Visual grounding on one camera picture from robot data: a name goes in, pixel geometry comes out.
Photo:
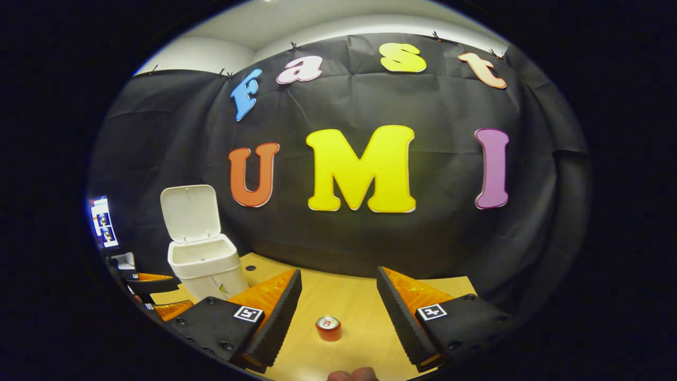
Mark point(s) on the computer monitor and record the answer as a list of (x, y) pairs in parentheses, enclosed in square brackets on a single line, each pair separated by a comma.
[(104, 222)]

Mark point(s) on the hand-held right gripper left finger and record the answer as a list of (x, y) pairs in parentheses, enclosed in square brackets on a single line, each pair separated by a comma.
[(283, 317)]

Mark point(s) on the white side table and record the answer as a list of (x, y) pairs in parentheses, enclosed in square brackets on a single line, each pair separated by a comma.
[(124, 260)]

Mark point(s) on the red pop can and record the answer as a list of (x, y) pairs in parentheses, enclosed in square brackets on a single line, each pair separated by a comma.
[(328, 328)]

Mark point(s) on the black backdrop cloth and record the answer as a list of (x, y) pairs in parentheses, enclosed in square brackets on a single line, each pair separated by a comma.
[(370, 254)]

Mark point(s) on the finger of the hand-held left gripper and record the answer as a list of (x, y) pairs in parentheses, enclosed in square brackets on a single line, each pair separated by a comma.
[(151, 286), (169, 309)]

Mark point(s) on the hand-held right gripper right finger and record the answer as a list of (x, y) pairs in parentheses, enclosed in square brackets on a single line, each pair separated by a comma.
[(402, 317)]

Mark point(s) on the white desktop garbage bin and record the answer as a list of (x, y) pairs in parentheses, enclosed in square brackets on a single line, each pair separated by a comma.
[(203, 264)]

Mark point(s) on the wooden desktop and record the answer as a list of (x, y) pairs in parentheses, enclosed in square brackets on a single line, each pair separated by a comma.
[(349, 301)]

